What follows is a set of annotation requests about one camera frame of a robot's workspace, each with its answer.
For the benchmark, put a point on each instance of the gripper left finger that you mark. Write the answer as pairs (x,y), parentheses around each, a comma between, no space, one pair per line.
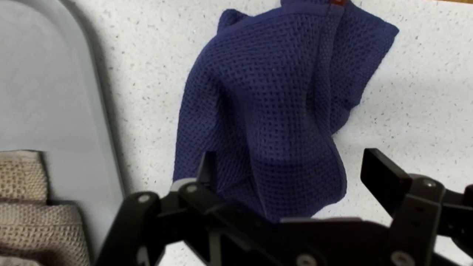
(138,221)

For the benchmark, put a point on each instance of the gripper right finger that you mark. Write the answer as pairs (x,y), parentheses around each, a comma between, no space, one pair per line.
(417,207)

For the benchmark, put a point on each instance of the beige waffle cloth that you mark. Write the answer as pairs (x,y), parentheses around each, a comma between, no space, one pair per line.
(37,232)

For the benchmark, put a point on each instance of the grey sink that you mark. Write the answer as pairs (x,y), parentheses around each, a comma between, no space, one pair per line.
(48,81)

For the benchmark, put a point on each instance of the dark blue waffle cloth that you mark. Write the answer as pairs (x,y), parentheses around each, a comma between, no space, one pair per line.
(273,103)

